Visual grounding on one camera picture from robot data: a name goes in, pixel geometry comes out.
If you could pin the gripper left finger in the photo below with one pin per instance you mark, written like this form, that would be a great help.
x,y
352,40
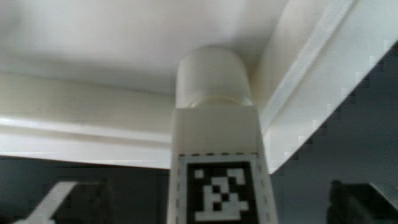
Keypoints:
x,y
73,205

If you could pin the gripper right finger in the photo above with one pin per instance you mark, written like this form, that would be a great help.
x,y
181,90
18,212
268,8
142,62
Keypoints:
x,y
362,203

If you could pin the white table leg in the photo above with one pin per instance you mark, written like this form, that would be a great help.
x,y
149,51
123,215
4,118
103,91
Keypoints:
x,y
220,191

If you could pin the white square table top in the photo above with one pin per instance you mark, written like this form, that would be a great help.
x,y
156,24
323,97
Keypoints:
x,y
89,54

